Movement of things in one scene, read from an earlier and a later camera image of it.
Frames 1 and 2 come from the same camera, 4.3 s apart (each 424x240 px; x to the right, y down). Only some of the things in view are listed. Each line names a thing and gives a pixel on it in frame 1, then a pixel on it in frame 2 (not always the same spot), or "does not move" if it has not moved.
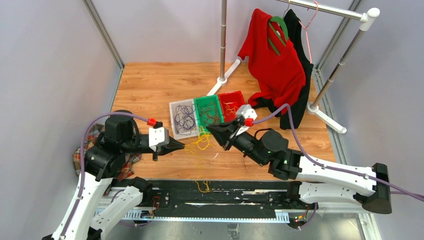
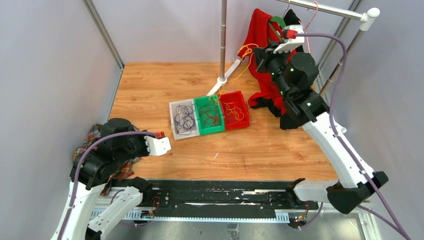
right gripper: x=225 y=132 -> x=262 y=55
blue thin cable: x=184 y=121 does not move
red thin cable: x=208 y=113 does not move
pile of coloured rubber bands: x=203 y=143 -> x=235 y=113
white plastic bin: x=184 y=119 does not move
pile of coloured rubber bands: x=230 y=110 does not move
